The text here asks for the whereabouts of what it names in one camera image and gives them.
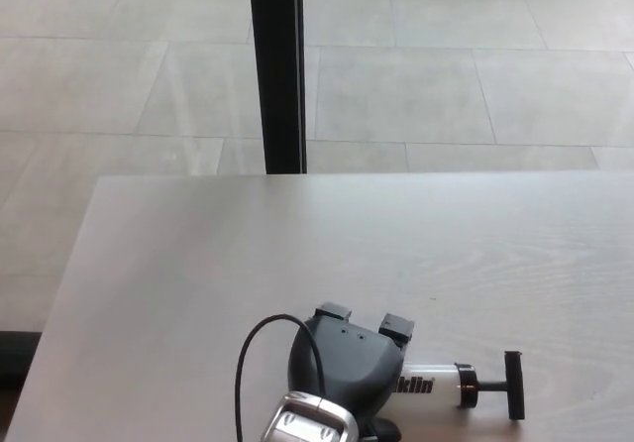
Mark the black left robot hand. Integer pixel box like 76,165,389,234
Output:
288,301,416,442

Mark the white Franklin air pump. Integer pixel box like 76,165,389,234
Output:
395,350,526,421

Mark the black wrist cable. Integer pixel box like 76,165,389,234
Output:
234,313,329,442

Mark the black vertical metal post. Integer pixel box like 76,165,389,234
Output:
247,0,309,175

